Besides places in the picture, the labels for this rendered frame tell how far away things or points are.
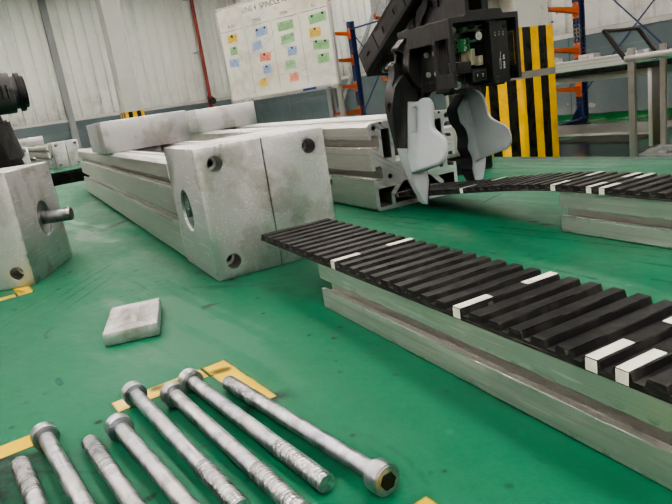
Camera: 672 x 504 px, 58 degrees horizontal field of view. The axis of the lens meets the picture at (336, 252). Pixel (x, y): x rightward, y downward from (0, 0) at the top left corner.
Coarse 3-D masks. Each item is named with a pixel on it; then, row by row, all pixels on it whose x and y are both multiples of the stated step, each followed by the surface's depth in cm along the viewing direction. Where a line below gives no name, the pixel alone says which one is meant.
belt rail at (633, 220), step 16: (560, 192) 42; (576, 208) 41; (592, 208) 40; (608, 208) 39; (624, 208) 38; (640, 208) 37; (656, 208) 36; (576, 224) 41; (592, 224) 40; (608, 224) 39; (624, 224) 38; (640, 224) 38; (656, 224) 37; (624, 240) 38; (640, 240) 37; (656, 240) 36
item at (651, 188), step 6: (660, 180) 38; (666, 180) 38; (642, 186) 37; (648, 186) 37; (654, 186) 37; (660, 186) 36; (666, 186) 36; (630, 192) 37; (636, 192) 36; (642, 192) 36; (648, 192) 36; (654, 192) 36; (642, 198) 36; (648, 198) 36
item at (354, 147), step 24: (312, 120) 85; (336, 120) 77; (360, 120) 72; (384, 120) 58; (336, 144) 65; (360, 144) 61; (384, 144) 59; (336, 168) 64; (360, 168) 60; (384, 168) 58; (432, 168) 61; (456, 168) 62; (336, 192) 66; (360, 192) 61; (384, 192) 60
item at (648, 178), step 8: (640, 176) 40; (648, 176) 40; (656, 176) 39; (664, 176) 39; (616, 184) 39; (624, 184) 39; (632, 184) 38; (640, 184) 38; (600, 192) 38; (608, 192) 38; (616, 192) 37; (624, 192) 37
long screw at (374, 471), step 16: (224, 384) 26; (240, 384) 25; (256, 400) 24; (272, 400) 23; (272, 416) 23; (288, 416) 22; (304, 432) 21; (320, 432) 20; (320, 448) 20; (336, 448) 20; (352, 448) 19; (352, 464) 19; (368, 464) 18; (384, 464) 18; (368, 480) 18; (384, 480) 18; (384, 496) 18
